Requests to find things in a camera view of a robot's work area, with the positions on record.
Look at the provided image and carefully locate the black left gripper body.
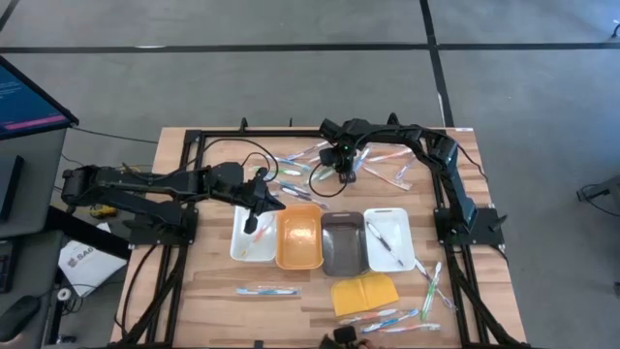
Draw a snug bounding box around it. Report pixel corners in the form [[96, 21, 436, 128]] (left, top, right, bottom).
[[232, 168, 268, 235]]

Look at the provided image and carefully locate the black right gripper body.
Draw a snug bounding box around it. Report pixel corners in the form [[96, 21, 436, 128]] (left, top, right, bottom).
[[318, 118, 369, 184]]

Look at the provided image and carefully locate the green toothbrush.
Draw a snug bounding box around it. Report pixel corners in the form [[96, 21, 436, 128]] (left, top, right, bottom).
[[308, 165, 337, 184], [252, 166, 303, 177], [419, 261, 444, 322]]

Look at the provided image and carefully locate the orange toothbrush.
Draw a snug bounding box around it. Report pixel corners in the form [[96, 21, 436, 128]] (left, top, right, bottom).
[[240, 216, 276, 259], [337, 308, 399, 327]]

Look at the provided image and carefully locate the orange plastic bin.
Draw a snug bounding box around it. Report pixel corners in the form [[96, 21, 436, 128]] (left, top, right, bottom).
[[274, 203, 325, 270]]

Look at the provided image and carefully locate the white plastic bin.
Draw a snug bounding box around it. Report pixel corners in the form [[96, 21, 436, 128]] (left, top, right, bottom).
[[362, 206, 417, 273], [229, 206, 279, 264]]

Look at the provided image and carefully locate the grey translucent plastic bin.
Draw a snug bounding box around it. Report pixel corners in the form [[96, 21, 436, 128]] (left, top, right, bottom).
[[320, 210, 370, 277]]

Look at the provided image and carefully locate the yellow folded cloth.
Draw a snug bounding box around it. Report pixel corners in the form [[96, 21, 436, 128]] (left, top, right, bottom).
[[330, 271, 400, 318]]

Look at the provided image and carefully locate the small black device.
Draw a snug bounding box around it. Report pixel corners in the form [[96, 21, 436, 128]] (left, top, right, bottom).
[[332, 325, 358, 346]]

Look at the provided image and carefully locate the white printed paper sheet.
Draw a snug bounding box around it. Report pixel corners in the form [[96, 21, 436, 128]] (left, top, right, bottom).
[[57, 221, 129, 299]]

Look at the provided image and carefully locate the grey desk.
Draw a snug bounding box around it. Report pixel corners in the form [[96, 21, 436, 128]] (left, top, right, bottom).
[[0, 126, 69, 239]]

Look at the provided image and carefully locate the blue-screen monitor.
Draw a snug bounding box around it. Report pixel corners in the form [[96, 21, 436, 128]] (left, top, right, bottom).
[[0, 53, 80, 142]]

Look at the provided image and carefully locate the black floor stand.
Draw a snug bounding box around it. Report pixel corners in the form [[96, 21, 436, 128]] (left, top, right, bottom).
[[575, 174, 620, 205]]

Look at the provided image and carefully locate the black computer mouse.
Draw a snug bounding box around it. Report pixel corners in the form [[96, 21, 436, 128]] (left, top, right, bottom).
[[0, 295, 41, 343]]

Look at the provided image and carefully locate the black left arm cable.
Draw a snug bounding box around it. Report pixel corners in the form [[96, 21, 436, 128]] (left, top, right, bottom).
[[193, 137, 281, 184]]

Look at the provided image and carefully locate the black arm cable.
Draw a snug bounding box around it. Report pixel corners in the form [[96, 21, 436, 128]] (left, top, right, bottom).
[[193, 137, 281, 184], [308, 161, 351, 199]]

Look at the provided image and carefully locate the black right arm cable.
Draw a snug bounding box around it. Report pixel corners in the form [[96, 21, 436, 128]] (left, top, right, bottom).
[[308, 161, 351, 199]]

